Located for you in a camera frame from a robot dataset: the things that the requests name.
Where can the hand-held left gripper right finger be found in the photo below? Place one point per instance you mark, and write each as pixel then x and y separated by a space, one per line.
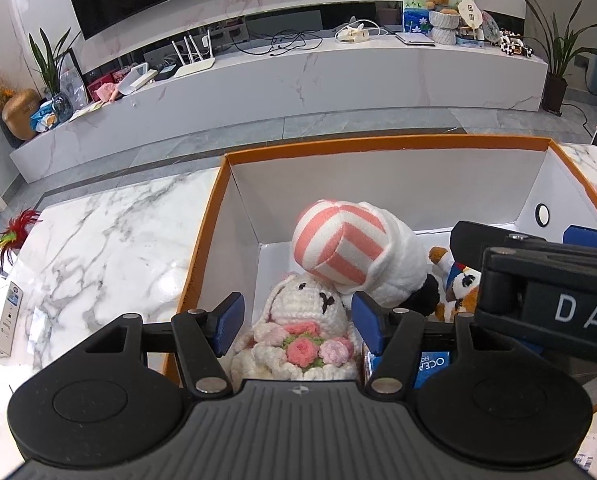
pixel 368 322

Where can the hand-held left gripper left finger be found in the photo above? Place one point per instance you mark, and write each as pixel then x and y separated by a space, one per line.
pixel 228 322

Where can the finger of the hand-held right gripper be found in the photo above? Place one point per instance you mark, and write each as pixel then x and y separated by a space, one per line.
pixel 588 237
pixel 468 240

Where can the red panda plush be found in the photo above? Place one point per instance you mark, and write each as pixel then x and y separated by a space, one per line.
pixel 461 285

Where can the crochet bunny with bouquet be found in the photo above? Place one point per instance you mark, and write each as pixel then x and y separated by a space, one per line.
pixel 298 300

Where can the blue Ocean booklet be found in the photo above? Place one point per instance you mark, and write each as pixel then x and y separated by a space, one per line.
pixel 431 367

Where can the orange cardboard box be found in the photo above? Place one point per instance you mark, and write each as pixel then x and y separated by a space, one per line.
pixel 403 190

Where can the pink white striped plush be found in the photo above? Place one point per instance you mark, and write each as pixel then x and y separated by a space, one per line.
pixel 338 240

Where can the potted plant in black pot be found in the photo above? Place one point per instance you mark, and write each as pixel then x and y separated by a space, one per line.
pixel 553 92

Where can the cow pattern toy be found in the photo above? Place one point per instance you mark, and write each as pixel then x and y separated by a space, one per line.
pixel 510 45

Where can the white ribbed pot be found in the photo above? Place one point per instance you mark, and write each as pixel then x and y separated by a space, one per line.
pixel 443 36

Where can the grey laptop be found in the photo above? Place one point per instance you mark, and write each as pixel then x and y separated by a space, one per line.
pixel 416 39

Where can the white marble TV cabinet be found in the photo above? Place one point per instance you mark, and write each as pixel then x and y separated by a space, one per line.
pixel 328 80

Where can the round decorative plate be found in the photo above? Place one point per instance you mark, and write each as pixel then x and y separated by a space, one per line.
pixel 490 27

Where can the white ribbed bowl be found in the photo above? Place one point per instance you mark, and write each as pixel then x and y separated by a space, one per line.
pixel 443 19

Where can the cream fan ornament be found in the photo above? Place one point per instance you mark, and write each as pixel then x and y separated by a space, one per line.
pixel 470 14

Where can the red feather decoration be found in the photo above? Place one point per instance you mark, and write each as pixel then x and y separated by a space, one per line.
pixel 21 222

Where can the painted picture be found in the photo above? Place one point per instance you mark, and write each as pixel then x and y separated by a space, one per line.
pixel 413 5

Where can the white router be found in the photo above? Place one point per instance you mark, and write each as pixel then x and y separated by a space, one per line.
pixel 196 67

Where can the small black box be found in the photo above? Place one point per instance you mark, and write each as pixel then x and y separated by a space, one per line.
pixel 166 73

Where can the white tray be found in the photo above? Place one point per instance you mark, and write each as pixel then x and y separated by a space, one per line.
pixel 136 80

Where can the pink cloth toy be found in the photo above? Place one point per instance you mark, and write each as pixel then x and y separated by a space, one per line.
pixel 106 92

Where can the blue snack bags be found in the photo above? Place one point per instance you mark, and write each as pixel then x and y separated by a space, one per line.
pixel 46 119

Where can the green plant in glass vase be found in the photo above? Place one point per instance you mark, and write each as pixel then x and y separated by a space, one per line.
pixel 61 105

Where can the golden vase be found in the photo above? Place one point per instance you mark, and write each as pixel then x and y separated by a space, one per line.
pixel 21 115

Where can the black wall socket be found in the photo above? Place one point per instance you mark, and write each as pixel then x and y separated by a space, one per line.
pixel 582 62

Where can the black picture frame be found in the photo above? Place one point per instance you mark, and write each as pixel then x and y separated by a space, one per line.
pixel 73 80

